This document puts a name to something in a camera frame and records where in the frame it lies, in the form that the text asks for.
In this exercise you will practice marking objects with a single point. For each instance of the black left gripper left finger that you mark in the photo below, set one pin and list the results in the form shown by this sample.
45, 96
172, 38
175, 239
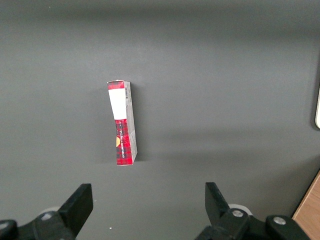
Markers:
75, 207

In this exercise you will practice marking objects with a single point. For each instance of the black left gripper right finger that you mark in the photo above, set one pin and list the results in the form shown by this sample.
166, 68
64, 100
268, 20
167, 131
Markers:
217, 205

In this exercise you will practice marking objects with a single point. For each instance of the cream plastic tray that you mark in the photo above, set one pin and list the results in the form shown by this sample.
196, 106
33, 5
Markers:
317, 107

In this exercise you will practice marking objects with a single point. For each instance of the wooden two-drawer cabinet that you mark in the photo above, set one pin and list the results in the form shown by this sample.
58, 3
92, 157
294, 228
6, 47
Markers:
308, 212

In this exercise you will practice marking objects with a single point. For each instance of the red plaid cardboard box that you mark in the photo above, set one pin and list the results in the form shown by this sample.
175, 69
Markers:
122, 125

